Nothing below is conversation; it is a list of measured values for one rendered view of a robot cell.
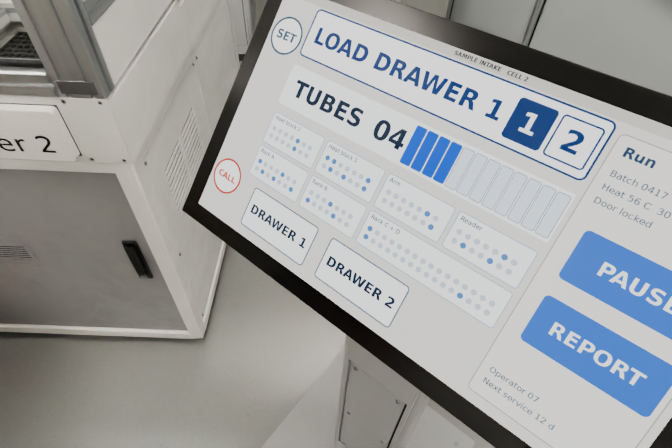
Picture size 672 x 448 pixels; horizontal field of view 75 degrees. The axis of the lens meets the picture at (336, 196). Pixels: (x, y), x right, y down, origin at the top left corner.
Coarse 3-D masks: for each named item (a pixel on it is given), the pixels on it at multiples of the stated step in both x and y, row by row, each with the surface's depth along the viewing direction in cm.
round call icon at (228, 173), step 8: (224, 160) 51; (232, 160) 51; (216, 168) 52; (224, 168) 51; (232, 168) 51; (240, 168) 50; (216, 176) 52; (224, 176) 51; (232, 176) 51; (240, 176) 50; (208, 184) 52; (216, 184) 52; (224, 184) 51; (232, 184) 50; (224, 192) 51; (232, 192) 50; (232, 200) 50
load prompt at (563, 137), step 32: (320, 32) 46; (352, 32) 44; (320, 64) 46; (352, 64) 44; (384, 64) 42; (416, 64) 41; (448, 64) 39; (416, 96) 41; (448, 96) 39; (480, 96) 38; (512, 96) 37; (544, 96) 36; (480, 128) 38; (512, 128) 37; (544, 128) 36; (576, 128) 35; (608, 128) 34; (544, 160) 36; (576, 160) 35
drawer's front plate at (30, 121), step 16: (0, 112) 73; (16, 112) 73; (32, 112) 73; (48, 112) 72; (0, 128) 75; (16, 128) 75; (32, 128) 75; (48, 128) 75; (64, 128) 76; (16, 144) 78; (32, 144) 78; (64, 144) 77; (64, 160) 80
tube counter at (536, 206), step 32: (384, 128) 42; (416, 128) 41; (416, 160) 41; (448, 160) 39; (480, 160) 38; (480, 192) 38; (512, 192) 37; (544, 192) 36; (512, 224) 37; (544, 224) 36
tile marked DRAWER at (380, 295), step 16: (336, 240) 44; (336, 256) 44; (352, 256) 43; (320, 272) 45; (336, 272) 44; (352, 272) 43; (368, 272) 43; (384, 272) 42; (336, 288) 44; (352, 288) 43; (368, 288) 43; (384, 288) 42; (400, 288) 41; (352, 304) 43; (368, 304) 42; (384, 304) 42; (400, 304) 41; (384, 320) 42
